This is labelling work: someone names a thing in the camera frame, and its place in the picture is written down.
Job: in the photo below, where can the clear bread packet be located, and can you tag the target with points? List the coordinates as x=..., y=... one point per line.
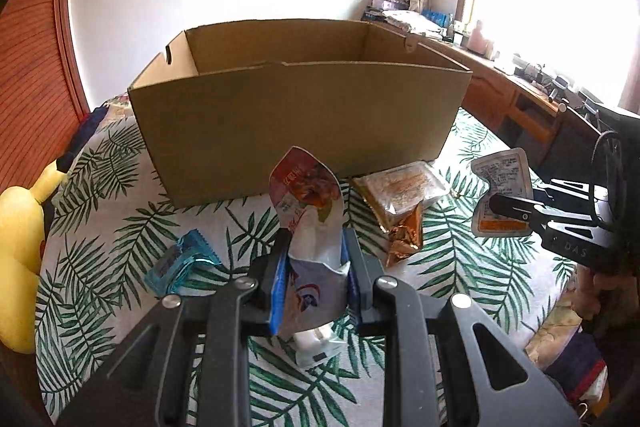
x=400, y=184

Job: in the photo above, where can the red and white snack packet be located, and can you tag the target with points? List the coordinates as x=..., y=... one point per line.
x=310, y=207

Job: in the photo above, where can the leaf-print bed sheet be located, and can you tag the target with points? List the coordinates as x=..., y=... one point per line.
x=450, y=267

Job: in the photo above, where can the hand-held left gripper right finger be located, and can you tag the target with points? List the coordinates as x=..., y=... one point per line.
x=353, y=297

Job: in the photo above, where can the pink bottle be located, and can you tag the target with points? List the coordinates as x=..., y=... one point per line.
x=481, y=38

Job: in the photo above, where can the purple box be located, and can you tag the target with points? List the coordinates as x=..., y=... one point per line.
x=385, y=3

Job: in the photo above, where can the long wooden cabinet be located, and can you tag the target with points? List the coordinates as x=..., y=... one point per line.
x=505, y=102

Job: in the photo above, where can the white orange sauce packet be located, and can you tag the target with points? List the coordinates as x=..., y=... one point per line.
x=500, y=172

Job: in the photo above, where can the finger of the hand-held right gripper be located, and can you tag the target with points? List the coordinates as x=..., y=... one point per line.
x=515, y=209
x=570, y=193

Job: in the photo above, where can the cardboard box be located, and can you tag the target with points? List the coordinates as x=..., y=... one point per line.
x=300, y=127

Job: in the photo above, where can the orange foil snack packet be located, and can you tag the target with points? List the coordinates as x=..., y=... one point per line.
x=406, y=237

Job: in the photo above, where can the wooden slatted wardrobe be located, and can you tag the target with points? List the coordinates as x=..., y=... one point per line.
x=35, y=42

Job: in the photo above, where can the yellow plush toy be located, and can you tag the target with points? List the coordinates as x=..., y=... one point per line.
x=20, y=257

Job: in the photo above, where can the stack of papers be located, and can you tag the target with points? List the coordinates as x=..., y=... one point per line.
x=402, y=21

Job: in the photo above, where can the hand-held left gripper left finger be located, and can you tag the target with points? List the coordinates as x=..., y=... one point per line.
x=278, y=302

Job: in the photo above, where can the blue snack packet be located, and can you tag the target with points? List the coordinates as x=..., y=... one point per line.
x=180, y=262

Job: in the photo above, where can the blue packs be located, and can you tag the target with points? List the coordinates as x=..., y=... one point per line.
x=437, y=18

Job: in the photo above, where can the person's right hand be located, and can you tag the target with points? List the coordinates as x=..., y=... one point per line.
x=592, y=297

